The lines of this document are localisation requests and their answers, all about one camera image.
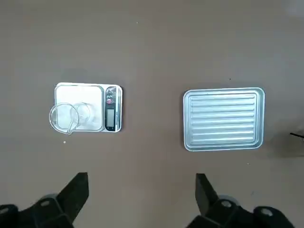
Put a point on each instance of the large glass beaker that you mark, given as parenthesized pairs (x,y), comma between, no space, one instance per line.
(64,116)

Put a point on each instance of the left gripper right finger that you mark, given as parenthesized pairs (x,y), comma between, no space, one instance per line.
(218,211)

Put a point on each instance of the ribbed metal tray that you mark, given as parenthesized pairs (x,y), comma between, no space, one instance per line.
(223,118)

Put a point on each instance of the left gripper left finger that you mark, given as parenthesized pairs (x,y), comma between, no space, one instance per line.
(59,209)

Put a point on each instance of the silver digital scale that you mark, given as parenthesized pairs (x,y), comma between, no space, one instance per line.
(95,95)

